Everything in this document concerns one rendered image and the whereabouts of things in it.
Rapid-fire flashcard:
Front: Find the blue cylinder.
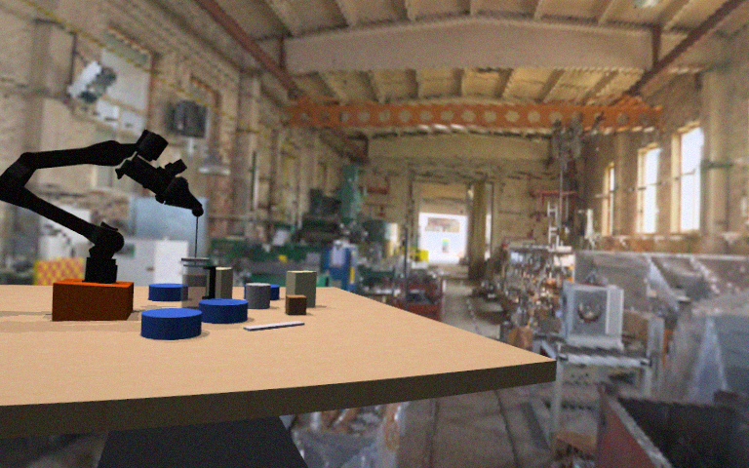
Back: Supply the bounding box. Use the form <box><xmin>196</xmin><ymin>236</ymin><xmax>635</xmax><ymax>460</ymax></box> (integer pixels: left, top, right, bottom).
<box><xmin>244</xmin><ymin>284</ymin><xmax>280</xmax><ymax>300</ymax></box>
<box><xmin>140</xmin><ymin>308</ymin><xmax>202</xmax><ymax>340</ymax></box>
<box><xmin>198</xmin><ymin>298</ymin><xmax>249</xmax><ymax>325</ymax></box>
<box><xmin>148</xmin><ymin>284</ymin><xmax>180</xmax><ymax>301</ymax></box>

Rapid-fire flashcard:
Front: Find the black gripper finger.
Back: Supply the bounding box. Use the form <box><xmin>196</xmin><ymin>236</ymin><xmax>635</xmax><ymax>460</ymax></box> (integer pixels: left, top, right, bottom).
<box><xmin>164</xmin><ymin>200</ymin><xmax>193</xmax><ymax>210</ymax></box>
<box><xmin>174</xmin><ymin>182</ymin><xmax>203</xmax><ymax>208</ymax></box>

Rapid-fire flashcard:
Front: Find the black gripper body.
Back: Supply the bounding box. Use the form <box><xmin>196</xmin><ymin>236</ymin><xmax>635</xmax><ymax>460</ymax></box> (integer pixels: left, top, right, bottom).
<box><xmin>140</xmin><ymin>167</ymin><xmax>187</xmax><ymax>204</ymax></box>

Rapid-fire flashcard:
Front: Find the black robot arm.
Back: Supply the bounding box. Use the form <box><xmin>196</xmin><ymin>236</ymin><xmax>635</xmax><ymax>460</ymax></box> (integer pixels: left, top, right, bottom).
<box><xmin>0</xmin><ymin>130</ymin><xmax>168</xmax><ymax>284</ymax></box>

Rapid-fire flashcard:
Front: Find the white flat bar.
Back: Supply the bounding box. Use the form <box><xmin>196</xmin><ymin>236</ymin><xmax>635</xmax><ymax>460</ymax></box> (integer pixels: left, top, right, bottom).
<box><xmin>243</xmin><ymin>321</ymin><xmax>304</xmax><ymax>332</ymax></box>

